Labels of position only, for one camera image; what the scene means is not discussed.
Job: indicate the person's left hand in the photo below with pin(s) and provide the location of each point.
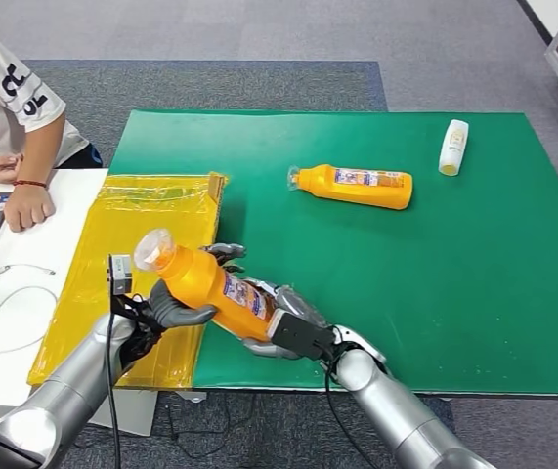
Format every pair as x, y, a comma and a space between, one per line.
28, 208

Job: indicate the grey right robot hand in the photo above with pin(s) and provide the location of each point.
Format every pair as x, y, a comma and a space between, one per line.
293, 301

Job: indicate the yellow plastic-wrapped board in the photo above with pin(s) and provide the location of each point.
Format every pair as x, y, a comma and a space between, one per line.
112, 220

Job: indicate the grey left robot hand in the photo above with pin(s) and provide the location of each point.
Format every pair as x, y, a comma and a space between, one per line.
175, 316

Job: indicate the grey table bracket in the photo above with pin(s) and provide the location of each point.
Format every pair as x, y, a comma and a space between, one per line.
191, 396

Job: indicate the person's left forearm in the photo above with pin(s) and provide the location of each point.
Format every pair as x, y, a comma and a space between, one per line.
43, 152

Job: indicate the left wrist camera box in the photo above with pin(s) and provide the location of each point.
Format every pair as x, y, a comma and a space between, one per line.
121, 275

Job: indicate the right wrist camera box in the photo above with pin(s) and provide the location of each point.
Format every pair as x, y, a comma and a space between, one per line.
303, 336

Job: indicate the green table mat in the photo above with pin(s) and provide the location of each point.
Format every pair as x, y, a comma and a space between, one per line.
454, 272

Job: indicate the orange detergent bottle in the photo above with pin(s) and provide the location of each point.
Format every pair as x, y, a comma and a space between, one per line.
195, 281
356, 193

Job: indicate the small white bottle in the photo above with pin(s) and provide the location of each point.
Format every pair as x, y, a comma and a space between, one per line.
453, 147

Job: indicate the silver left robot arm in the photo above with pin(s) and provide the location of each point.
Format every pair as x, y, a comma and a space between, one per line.
63, 395

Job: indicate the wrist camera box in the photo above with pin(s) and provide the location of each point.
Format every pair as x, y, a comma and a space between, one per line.
303, 336
121, 275

